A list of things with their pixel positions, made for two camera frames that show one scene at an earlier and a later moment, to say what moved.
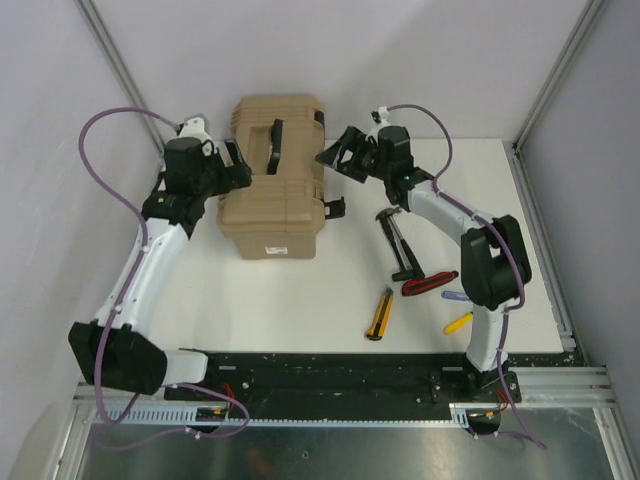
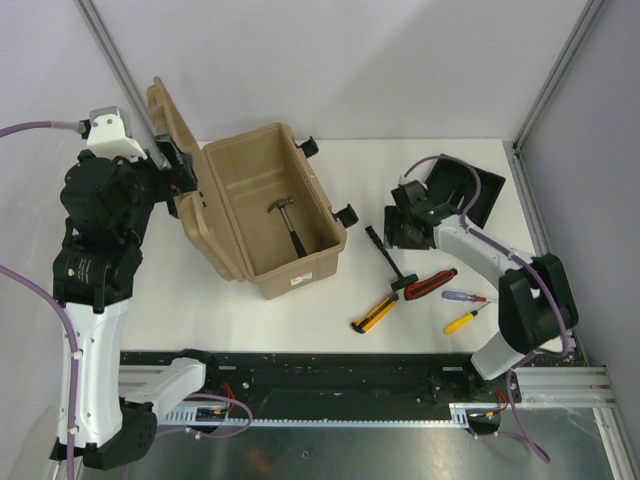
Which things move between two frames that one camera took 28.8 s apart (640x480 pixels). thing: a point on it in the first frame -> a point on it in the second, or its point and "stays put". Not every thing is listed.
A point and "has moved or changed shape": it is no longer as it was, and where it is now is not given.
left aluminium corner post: [90, 13] stays put
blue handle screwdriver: [460, 296] stays put
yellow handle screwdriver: [457, 324] stays put
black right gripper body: [379, 168] -> [397, 232]
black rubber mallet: [407, 274] has moved or changed shape
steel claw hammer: [414, 263] -> [301, 252]
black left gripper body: [218, 179] -> [167, 182]
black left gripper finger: [236, 155] -> [172, 152]
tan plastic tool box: [282, 207] has moved or changed shape
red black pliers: [425, 283] stays put
